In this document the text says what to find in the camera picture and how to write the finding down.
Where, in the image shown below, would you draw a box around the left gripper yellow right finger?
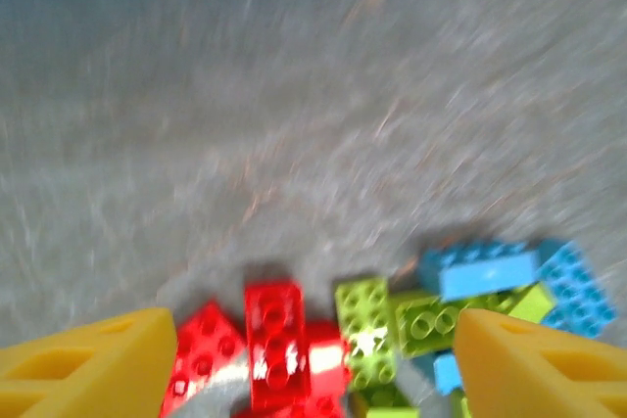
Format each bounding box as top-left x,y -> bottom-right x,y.
453,308 -> 627,418

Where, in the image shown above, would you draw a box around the red lego brick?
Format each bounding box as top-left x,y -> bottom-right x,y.
161,301 -> 249,418
243,281 -> 314,412
293,320 -> 353,418

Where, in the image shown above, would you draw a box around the blue lego brick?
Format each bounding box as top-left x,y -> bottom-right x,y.
433,353 -> 464,395
416,240 -> 543,302
536,241 -> 617,340

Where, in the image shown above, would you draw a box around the green lego brick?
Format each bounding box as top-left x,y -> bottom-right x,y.
352,388 -> 422,418
499,283 -> 557,324
333,276 -> 399,393
394,290 -> 496,358

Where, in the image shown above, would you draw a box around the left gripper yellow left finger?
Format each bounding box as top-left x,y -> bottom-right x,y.
0,307 -> 177,418

